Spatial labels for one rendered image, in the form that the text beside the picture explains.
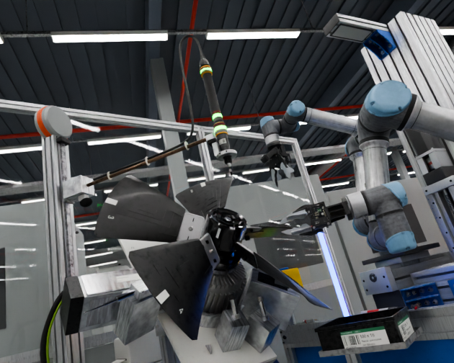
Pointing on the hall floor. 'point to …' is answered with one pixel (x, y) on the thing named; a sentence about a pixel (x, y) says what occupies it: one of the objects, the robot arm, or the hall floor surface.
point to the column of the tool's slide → (59, 250)
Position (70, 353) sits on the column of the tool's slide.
